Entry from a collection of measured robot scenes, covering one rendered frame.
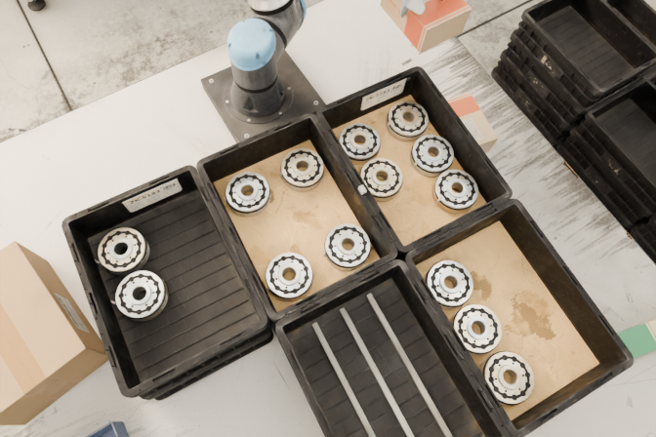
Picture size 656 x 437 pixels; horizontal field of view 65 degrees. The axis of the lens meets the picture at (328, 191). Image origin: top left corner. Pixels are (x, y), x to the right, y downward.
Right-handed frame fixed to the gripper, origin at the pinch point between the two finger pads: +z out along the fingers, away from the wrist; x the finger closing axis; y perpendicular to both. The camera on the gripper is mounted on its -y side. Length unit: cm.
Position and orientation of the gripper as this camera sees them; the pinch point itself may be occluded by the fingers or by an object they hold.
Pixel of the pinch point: (425, 2)
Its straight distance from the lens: 123.8
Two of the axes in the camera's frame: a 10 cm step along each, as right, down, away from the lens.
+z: -0.4, 4.0, 9.2
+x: 8.5, -4.6, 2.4
